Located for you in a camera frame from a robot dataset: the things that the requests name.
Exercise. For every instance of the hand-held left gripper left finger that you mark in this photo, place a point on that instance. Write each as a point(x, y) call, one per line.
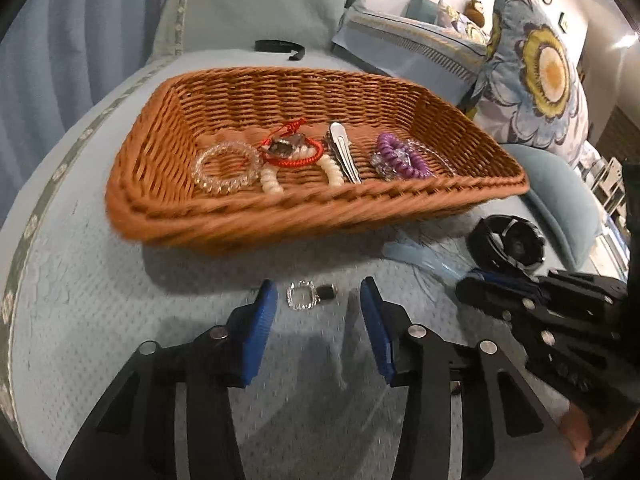
point(257, 340)

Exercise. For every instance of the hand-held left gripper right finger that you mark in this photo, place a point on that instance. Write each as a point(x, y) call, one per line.
point(377, 330)

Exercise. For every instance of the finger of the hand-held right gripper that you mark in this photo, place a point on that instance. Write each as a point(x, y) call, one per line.
point(495, 297)
point(585, 290)

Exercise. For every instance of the small black square charm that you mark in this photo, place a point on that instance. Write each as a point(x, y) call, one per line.
point(327, 292)

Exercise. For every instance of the silver hair clip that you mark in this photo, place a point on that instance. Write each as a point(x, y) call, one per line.
point(341, 145)

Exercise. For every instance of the small silver pendant watch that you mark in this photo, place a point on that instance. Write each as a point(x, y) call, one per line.
point(282, 148)

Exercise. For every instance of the brown wicker basket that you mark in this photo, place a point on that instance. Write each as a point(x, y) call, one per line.
point(200, 105)

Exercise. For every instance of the person's right hand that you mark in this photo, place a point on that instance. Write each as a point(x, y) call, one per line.
point(577, 432)

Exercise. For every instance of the black wrist watch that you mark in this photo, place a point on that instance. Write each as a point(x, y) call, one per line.
point(510, 247)

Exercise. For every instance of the teal cushion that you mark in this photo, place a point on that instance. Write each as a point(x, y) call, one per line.
point(555, 195)

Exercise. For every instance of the white rack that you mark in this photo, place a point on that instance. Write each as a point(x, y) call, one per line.
point(607, 185)

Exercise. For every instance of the large floral pillow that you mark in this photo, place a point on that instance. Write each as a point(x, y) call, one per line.
point(535, 70)

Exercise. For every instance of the small floral pillow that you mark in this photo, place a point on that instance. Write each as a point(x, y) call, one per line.
point(457, 22)

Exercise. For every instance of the striped blue throw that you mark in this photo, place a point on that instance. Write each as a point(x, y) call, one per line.
point(400, 35)

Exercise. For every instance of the brown owl toy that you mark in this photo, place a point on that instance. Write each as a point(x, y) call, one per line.
point(475, 10)

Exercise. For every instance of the blue curtain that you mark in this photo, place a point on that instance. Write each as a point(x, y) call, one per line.
point(65, 60)

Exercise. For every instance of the tiny black picture frame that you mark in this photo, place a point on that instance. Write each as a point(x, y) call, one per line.
point(564, 21)

